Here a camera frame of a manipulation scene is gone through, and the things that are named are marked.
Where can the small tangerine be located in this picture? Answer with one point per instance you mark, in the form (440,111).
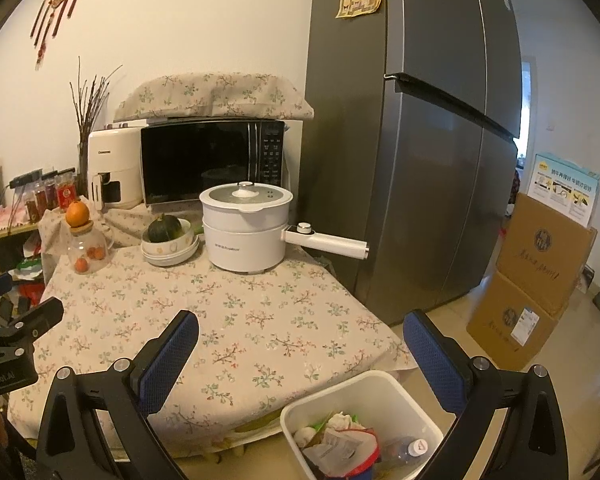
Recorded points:
(96,253)
(81,264)

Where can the white air fryer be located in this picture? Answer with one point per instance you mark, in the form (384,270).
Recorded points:
(115,160)

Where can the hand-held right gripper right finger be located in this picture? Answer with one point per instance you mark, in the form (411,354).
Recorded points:
(437,360)

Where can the white paper ball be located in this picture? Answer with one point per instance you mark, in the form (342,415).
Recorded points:
(305,435)

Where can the black microwave oven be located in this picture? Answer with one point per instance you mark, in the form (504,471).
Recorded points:
(200,165)

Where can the wooden shelf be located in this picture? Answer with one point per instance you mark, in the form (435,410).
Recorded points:
(5,240)

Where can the dark green squash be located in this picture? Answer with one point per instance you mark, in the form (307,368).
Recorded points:
(164,230)

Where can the clear plastic bottle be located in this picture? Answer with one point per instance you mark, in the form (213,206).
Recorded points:
(405,450)

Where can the white trash bin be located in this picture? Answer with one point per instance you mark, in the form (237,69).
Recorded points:
(415,410)

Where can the red label spice jar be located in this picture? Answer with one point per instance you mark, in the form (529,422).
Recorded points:
(66,191)

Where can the floral cloth cover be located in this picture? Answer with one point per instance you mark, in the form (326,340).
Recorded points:
(210,97)

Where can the white electric cooking pot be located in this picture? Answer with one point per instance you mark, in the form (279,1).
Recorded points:
(240,240)

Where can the red wall ornament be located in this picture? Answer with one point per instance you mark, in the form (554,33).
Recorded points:
(60,5)

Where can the red instant noodle bowl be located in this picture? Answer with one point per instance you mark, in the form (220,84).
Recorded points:
(345,455)

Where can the brown cardboard box with label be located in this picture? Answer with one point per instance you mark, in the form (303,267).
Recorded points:
(505,330)

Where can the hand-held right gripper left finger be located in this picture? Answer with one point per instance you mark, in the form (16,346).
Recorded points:
(167,365)

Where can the white patterned bowl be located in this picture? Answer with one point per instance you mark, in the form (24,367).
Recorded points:
(177,247)

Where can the green white packet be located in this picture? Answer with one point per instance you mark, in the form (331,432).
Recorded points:
(30,269)

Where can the glass jar with wooden lid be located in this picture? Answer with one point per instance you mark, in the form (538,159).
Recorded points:
(92,240)

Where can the black power strip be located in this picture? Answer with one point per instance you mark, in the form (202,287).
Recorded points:
(26,179)

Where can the blue white printed box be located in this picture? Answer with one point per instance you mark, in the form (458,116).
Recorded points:
(565,190)

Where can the floral tablecloth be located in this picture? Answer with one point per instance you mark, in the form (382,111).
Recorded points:
(255,320)

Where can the grey refrigerator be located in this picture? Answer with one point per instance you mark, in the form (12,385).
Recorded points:
(415,160)

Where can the large orange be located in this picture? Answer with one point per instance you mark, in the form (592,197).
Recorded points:
(77,214)

